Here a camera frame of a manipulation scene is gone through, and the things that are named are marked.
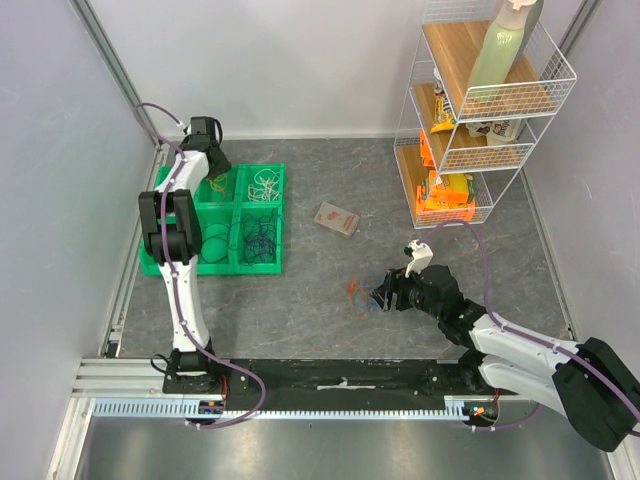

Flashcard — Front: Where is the white snack package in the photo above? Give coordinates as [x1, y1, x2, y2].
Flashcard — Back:
[465, 119, 522, 146]

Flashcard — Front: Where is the brown thin cable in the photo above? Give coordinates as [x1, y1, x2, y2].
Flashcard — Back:
[198, 224, 234, 264]

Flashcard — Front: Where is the yellow snack pack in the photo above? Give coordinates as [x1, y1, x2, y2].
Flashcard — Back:
[434, 173, 473, 205]

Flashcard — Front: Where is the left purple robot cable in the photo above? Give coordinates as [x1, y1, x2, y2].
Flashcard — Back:
[133, 101, 268, 430]

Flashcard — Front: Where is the orange thin cable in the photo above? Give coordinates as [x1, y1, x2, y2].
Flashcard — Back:
[346, 274, 376, 317]

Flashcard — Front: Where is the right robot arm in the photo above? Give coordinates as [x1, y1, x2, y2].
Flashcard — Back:
[371, 265, 639, 452]

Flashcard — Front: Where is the small grey red box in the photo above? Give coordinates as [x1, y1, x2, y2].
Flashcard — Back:
[314, 202, 360, 238]

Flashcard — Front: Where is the blue thin cable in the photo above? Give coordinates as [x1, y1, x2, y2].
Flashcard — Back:
[350, 279, 381, 312]

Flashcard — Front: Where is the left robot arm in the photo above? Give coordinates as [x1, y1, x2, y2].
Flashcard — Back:
[138, 116, 231, 394]

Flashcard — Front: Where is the orange snack box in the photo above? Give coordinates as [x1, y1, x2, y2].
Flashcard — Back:
[416, 169, 476, 222]

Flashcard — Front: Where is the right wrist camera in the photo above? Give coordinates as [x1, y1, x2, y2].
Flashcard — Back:
[404, 240, 433, 278]

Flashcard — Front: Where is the yellow snack bag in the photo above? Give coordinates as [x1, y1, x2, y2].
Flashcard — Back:
[430, 94, 456, 134]

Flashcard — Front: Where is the purple thin cable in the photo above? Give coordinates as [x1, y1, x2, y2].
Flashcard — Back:
[239, 209, 282, 268]

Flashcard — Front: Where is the green spray bottle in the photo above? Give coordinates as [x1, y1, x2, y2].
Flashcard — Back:
[467, 0, 544, 103]

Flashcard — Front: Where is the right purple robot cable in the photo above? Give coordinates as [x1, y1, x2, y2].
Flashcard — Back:
[419, 218, 640, 426]

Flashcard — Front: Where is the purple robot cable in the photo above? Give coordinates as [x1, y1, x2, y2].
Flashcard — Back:
[419, 218, 640, 426]
[133, 101, 268, 430]

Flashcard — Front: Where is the grey slotted cable duct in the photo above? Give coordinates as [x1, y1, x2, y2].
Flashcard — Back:
[93, 398, 469, 421]

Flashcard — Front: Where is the white wire shelf rack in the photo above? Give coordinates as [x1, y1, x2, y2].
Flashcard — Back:
[394, 1, 577, 229]

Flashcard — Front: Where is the green compartment tray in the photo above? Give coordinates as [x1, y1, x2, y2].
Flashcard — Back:
[137, 162, 290, 278]

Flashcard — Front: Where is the white thin cable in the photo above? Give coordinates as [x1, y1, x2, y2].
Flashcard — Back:
[246, 167, 284, 204]

